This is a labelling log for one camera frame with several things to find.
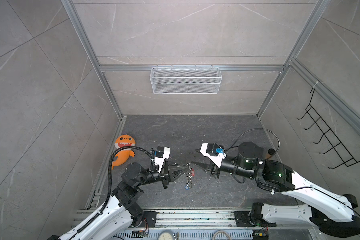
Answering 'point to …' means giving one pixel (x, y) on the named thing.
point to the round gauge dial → (166, 235)
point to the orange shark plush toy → (123, 140)
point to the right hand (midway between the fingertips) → (195, 153)
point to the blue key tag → (186, 187)
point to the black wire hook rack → (346, 156)
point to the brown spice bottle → (271, 152)
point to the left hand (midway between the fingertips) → (187, 167)
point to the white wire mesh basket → (185, 80)
